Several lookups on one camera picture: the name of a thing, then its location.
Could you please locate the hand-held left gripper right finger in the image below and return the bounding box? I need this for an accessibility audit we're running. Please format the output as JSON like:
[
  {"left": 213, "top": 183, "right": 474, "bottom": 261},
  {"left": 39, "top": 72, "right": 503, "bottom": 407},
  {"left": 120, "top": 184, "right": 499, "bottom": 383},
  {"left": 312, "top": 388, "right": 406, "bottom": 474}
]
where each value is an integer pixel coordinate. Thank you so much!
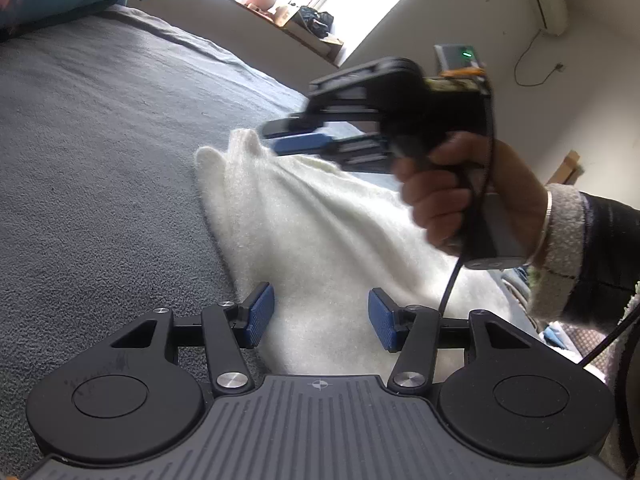
[{"left": 367, "top": 287, "right": 538, "bottom": 395}]

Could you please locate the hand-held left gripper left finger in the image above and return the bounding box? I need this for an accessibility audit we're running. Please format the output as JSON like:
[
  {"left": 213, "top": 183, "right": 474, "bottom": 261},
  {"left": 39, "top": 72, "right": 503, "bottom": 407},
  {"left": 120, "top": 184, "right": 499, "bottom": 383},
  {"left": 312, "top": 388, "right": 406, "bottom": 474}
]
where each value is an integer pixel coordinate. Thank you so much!
[{"left": 107, "top": 282, "right": 276, "bottom": 395}]

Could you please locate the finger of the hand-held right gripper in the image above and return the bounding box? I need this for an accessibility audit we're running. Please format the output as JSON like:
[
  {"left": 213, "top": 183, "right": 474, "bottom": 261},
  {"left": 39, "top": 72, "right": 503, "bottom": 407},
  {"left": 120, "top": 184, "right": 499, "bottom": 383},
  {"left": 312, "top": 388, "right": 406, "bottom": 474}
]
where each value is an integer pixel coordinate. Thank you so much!
[
  {"left": 274, "top": 132, "right": 396, "bottom": 173},
  {"left": 260, "top": 112, "right": 351, "bottom": 139}
]

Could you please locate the cream fuzzy deer sweater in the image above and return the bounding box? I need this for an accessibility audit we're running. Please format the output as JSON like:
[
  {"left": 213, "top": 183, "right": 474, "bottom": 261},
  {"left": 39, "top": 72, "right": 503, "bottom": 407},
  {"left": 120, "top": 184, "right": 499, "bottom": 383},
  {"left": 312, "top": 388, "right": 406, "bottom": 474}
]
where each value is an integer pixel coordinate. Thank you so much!
[{"left": 194, "top": 127, "right": 541, "bottom": 396}]

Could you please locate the person's right hand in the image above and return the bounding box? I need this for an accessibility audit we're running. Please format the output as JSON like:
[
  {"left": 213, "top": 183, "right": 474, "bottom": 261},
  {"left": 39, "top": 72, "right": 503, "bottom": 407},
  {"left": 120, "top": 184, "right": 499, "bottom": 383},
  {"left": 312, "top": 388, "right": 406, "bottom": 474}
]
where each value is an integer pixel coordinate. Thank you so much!
[{"left": 392, "top": 131, "right": 550, "bottom": 258}]

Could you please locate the cardboard box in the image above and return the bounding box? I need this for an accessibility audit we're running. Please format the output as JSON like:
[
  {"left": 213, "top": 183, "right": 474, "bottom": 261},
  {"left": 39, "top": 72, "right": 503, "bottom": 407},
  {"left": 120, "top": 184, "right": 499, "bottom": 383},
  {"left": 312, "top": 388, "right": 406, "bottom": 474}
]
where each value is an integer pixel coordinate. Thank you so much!
[{"left": 272, "top": 5, "right": 346, "bottom": 63}]

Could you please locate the bright window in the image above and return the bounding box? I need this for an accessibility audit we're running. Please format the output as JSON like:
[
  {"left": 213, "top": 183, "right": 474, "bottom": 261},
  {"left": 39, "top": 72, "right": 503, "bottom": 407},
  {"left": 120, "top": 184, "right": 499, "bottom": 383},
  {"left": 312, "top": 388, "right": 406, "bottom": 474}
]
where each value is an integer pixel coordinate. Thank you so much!
[{"left": 150, "top": 0, "right": 441, "bottom": 68}]

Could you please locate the wooden windowsill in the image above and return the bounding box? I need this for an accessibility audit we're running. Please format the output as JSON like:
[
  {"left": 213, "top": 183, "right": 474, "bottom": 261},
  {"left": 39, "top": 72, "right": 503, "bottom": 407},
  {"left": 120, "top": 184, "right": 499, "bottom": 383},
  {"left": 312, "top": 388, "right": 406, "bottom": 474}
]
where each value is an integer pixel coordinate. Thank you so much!
[{"left": 150, "top": 0, "right": 347, "bottom": 67}]

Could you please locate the light blue folded cloth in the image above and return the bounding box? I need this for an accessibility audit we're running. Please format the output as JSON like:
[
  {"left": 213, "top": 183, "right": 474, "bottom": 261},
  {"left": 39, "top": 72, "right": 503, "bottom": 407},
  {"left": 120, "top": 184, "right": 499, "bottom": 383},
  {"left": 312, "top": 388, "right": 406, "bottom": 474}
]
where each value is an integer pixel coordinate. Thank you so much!
[{"left": 502, "top": 265, "right": 578, "bottom": 350}]

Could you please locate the wooden board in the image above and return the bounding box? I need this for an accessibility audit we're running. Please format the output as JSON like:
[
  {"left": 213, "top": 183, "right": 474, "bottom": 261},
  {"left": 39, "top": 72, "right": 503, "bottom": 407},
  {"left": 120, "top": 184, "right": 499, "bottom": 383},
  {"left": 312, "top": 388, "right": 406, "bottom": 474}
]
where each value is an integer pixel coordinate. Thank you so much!
[{"left": 547, "top": 150, "right": 581, "bottom": 186}]

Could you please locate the grey bed blanket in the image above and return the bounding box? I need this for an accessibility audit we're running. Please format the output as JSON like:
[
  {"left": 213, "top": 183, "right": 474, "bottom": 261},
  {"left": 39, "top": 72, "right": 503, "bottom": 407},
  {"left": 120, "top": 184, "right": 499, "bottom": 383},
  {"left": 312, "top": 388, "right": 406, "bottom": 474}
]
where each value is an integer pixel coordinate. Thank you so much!
[{"left": 0, "top": 4, "right": 376, "bottom": 461}]

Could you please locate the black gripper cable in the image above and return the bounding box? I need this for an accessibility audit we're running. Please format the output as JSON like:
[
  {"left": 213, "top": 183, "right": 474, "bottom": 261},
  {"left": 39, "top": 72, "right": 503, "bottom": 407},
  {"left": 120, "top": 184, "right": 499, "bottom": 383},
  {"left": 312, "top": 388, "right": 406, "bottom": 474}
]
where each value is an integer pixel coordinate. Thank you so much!
[{"left": 439, "top": 67, "right": 640, "bottom": 368}]

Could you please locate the air conditioner power cable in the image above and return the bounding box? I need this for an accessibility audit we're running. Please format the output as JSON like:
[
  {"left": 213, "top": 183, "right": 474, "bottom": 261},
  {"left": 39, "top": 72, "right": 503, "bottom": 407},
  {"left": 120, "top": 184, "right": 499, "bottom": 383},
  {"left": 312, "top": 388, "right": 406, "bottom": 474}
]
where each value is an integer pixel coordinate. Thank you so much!
[{"left": 514, "top": 32, "right": 566, "bottom": 87}]

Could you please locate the silver bracelet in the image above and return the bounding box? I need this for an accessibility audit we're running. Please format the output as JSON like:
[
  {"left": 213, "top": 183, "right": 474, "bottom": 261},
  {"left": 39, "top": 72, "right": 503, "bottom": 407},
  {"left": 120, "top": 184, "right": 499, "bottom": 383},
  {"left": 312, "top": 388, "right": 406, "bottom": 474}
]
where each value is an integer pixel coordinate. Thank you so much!
[{"left": 527, "top": 187, "right": 557, "bottom": 266}]

